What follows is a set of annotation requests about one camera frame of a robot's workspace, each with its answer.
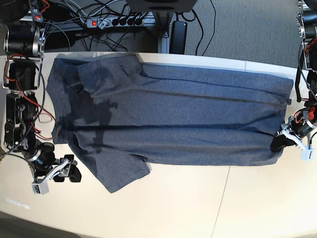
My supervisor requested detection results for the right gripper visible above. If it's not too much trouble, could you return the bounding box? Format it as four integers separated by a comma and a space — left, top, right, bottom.
27, 143, 82, 182

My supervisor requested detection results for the black cable on carpet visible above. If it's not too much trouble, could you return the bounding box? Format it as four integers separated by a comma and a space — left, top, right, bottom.
178, 0, 216, 57

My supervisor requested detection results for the black power adapter brick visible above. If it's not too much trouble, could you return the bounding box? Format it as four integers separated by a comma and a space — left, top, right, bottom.
169, 21, 187, 55

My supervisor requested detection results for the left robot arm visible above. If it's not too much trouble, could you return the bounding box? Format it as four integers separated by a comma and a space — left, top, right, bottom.
270, 0, 317, 160

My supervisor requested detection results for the blue-grey T-shirt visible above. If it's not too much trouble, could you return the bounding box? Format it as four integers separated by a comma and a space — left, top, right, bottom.
47, 55, 293, 193

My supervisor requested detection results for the grey base camera mount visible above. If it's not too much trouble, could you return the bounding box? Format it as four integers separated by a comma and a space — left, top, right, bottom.
126, 0, 197, 12

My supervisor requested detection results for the small white table label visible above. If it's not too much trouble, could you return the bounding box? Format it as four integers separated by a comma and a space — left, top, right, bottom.
5, 197, 30, 210

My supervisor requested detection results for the aluminium table frame leg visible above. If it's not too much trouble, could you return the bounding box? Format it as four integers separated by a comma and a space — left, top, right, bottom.
155, 11, 171, 54

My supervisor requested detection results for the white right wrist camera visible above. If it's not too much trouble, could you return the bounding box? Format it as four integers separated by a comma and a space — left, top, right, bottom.
32, 159, 77, 195

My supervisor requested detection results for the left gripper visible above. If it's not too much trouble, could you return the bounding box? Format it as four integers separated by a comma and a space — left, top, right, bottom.
270, 114, 317, 153

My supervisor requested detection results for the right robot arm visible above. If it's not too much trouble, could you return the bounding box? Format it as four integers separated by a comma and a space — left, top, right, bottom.
0, 0, 81, 185

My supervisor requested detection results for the white power strip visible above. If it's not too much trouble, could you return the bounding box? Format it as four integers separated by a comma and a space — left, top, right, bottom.
85, 16, 144, 30

